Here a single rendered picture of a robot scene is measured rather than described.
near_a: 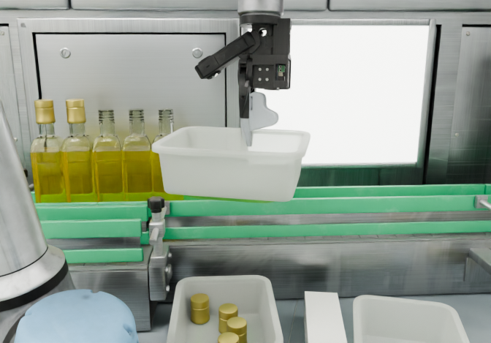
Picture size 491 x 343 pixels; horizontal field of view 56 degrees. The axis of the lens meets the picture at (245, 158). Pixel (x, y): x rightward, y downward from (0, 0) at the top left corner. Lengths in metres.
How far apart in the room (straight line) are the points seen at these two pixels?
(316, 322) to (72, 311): 0.44
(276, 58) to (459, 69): 0.57
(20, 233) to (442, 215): 0.79
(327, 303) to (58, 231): 0.50
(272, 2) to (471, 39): 0.59
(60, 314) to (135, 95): 0.63
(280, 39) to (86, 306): 0.49
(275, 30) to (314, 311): 0.49
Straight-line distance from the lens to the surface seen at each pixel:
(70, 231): 0.88
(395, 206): 0.99
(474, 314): 1.06
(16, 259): 0.59
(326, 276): 0.99
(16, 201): 0.57
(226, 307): 0.86
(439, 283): 1.08
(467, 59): 1.22
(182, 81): 1.05
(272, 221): 0.95
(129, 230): 0.86
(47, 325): 0.53
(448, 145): 1.22
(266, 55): 0.76
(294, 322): 0.94
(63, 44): 1.09
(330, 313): 0.87
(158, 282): 0.87
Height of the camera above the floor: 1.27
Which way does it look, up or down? 14 degrees down
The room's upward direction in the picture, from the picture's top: straight up
